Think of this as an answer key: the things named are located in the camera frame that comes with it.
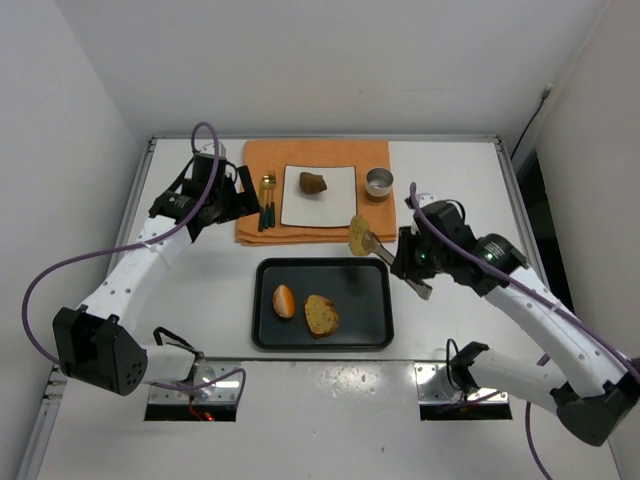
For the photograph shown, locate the stainless steel tongs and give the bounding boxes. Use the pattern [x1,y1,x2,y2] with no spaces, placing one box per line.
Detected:
[362,230,434,301]

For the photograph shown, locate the seeded bread slice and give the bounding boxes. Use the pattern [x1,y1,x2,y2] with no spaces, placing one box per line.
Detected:
[304,295,339,339]
[348,214,372,256]

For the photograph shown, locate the brown chocolate croissant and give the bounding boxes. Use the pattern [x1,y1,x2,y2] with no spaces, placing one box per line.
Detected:
[299,171,328,195]

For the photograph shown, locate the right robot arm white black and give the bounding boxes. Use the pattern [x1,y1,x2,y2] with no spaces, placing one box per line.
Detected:
[390,193,639,446]

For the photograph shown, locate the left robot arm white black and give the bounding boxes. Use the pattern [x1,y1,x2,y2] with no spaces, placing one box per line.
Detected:
[53,151,260,396]

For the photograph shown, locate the black baking tray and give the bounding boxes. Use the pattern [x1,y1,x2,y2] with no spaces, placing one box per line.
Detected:
[251,257,394,352]

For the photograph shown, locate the white square plate black rim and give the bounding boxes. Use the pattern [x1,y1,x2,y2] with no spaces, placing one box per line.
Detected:
[280,165,357,228]

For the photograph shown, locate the silver metal cup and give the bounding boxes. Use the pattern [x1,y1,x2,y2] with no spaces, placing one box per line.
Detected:
[366,167,394,199]

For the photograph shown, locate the glossy orange bun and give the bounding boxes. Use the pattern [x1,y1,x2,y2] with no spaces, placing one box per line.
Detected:
[272,284,295,320]

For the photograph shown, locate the green handled gold knife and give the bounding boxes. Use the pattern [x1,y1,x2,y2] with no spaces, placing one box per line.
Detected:
[264,193,272,229]

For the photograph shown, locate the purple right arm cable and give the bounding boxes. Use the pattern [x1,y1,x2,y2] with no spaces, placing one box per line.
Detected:
[408,181,640,480]

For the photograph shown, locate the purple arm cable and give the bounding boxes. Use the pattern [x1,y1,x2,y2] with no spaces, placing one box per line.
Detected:
[21,120,247,401]
[408,181,640,480]

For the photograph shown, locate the green handled gold spoon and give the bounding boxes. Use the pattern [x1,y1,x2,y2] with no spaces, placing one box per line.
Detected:
[258,175,269,232]

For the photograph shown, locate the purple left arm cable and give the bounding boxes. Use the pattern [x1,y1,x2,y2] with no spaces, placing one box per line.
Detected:
[21,120,247,401]

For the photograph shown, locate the black right base cable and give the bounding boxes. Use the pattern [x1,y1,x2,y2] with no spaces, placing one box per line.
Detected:
[443,336,476,396]

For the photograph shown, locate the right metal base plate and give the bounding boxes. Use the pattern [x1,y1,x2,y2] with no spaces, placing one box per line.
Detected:
[414,361,509,406]

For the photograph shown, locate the metal base plate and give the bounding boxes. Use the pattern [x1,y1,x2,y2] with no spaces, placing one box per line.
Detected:
[414,361,509,406]
[147,362,246,407]

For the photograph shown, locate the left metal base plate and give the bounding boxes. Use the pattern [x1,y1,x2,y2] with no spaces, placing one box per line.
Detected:
[147,362,246,407]

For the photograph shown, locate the black wall cable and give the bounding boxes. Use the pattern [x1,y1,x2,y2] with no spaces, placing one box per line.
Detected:
[509,87,552,161]

